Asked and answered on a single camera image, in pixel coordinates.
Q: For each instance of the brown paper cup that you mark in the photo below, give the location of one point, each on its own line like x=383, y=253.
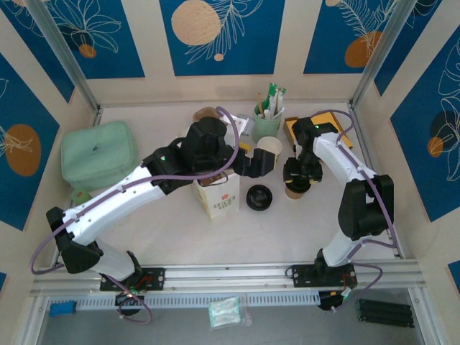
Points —
x=296, y=196

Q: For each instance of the brown pulp cup carrier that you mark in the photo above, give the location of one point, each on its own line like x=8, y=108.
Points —
x=205, y=112

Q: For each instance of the white paper carrier bag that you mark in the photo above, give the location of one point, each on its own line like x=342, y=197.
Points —
x=223, y=205

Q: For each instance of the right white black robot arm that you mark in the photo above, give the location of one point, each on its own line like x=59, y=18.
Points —
x=345, y=161

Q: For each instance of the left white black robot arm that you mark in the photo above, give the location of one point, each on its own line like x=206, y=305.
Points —
x=108, y=208

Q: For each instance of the mint green holder cup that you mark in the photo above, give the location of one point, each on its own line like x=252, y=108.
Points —
x=264, y=129

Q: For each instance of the brown cardboard napkin tray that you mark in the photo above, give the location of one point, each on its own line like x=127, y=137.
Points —
x=287, y=124

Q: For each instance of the yellow napkin stack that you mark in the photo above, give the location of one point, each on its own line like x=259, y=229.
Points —
x=345, y=134

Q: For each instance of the wooden stirrer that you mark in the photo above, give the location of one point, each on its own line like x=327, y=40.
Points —
x=258, y=102

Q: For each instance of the green white wrapped straw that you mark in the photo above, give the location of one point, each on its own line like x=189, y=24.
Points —
x=281, y=97
x=272, y=94

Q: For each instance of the mint green zip case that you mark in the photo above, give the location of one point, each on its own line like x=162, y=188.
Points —
x=93, y=151

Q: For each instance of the plastic packet with green print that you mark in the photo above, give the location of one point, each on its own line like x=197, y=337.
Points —
x=224, y=312

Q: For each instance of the black ribbed block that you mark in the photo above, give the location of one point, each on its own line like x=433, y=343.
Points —
x=384, y=313

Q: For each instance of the blue plastic part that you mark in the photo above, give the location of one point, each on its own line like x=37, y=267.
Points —
x=61, y=309

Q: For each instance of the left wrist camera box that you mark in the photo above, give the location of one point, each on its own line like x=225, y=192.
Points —
x=241, y=124

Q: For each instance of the aluminium side rail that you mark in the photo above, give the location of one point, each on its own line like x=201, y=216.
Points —
x=359, y=143

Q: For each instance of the right black mount plate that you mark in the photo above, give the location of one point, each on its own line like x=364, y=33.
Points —
x=302, y=276

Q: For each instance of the black mount plate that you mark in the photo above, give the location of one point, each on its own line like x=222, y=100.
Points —
x=154, y=278
x=302, y=276

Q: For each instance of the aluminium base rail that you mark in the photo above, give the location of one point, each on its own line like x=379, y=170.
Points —
x=230, y=276

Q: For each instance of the left black mount plate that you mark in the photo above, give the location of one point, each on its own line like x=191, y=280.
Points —
x=154, y=278

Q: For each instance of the aluminium frame post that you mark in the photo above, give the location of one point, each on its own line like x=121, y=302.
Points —
x=381, y=46
x=61, y=46

